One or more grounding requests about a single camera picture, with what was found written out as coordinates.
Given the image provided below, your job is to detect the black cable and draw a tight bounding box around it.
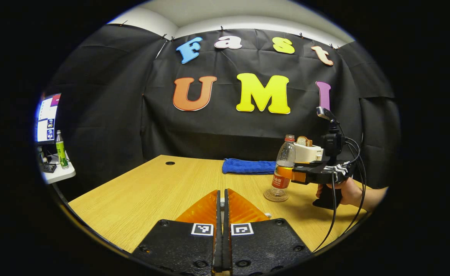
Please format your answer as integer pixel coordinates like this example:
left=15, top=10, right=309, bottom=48
left=340, top=136, right=368, bottom=236
left=312, top=171, right=338, bottom=253

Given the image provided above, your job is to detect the green drink bottle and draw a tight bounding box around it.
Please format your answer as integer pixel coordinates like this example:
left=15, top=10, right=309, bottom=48
left=55, top=130, right=69, bottom=169

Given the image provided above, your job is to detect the black backdrop cloth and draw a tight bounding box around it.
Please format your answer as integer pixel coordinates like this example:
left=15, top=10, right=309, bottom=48
left=46, top=24, right=401, bottom=200

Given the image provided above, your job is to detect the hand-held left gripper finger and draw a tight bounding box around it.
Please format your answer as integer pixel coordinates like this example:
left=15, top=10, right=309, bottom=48
left=223, top=188, right=312, bottom=276
left=132, top=189, right=224, bottom=276

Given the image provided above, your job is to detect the computer monitor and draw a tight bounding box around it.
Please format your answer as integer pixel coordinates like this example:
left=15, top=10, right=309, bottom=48
left=36, top=93, right=61, bottom=144

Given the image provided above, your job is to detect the clear plastic water bottle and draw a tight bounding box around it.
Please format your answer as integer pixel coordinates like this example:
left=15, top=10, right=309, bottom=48
left=271, top=134, right=297, bottom=197

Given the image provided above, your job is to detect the blue towel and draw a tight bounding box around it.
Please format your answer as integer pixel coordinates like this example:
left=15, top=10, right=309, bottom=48
left=222, top=158, right=277, bottom=175

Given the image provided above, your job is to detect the round woven coaster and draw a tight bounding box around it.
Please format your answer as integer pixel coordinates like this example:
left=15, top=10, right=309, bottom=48
left=264, top=189, right=289, bottom=203

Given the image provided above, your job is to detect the white side table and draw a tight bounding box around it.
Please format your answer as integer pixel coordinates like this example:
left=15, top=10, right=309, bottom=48
left=41, top=153, right=76, bottom=184

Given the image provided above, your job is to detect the white toaster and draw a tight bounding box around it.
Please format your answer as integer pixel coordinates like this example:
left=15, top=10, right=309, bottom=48
left=294, top=143, right=324, bottom=163

